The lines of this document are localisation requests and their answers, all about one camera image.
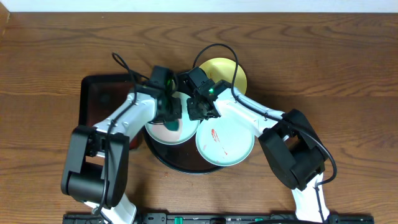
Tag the light blue plate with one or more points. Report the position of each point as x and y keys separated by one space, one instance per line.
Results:
x=223 y=141
x=187 y=127

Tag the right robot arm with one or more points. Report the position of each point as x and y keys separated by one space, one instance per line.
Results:
x=294 y=152

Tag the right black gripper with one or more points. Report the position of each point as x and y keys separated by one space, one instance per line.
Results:
x=193 y=114

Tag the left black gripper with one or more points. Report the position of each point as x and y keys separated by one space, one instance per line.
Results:
x=177 y=106

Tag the rectangular black tray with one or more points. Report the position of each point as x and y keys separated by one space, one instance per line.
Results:
x=101 y=95

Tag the green orange sponge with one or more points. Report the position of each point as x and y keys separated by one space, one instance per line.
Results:
x=172 y=125

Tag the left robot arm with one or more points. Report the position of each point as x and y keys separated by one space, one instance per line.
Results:
x=96 y=166

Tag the round black tray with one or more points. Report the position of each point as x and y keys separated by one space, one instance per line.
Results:
x=182 y=157

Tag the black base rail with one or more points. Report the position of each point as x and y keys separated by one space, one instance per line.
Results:
x=162 y=218

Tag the yellow plate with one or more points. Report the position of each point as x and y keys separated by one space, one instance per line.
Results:
x=223 y=69

